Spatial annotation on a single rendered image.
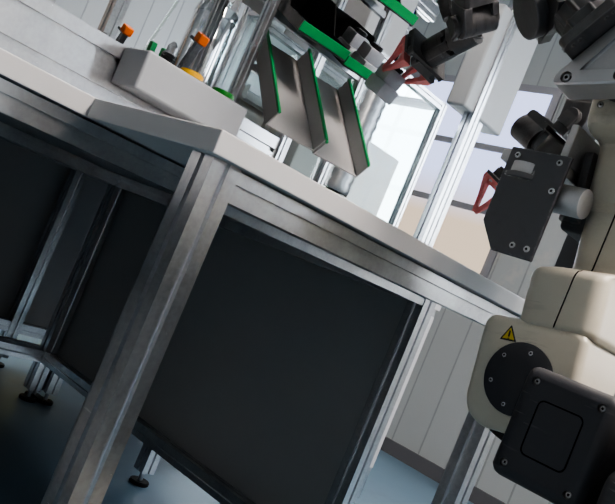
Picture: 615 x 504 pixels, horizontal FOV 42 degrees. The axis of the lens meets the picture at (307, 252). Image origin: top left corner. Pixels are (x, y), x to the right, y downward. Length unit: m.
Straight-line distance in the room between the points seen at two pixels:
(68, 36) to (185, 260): 0.43
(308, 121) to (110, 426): 0.92
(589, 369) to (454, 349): 3.55
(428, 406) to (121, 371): 3.84
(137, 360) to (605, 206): 0.69
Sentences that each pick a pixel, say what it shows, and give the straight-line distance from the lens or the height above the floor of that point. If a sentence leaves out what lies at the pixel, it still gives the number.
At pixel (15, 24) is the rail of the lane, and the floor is 0.91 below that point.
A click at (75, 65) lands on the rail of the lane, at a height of 0.90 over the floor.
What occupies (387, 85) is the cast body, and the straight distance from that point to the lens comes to 1.64.
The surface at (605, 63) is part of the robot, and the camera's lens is 1.12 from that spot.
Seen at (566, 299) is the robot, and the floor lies 0.85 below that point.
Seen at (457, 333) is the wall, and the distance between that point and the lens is 4.70.
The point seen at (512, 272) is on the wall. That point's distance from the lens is 4.63.
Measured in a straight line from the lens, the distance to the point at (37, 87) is 1.13.
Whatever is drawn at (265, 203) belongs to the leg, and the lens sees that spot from 1.01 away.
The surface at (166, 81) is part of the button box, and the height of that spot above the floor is 0.93.
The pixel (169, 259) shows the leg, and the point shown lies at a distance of 0.94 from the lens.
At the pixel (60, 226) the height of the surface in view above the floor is 0.57.
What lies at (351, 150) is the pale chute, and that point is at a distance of 1.80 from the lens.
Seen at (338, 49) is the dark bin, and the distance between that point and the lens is 1.69.
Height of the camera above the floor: 0.74
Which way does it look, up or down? 2 degrees up
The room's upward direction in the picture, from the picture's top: 23 degrees clockwise
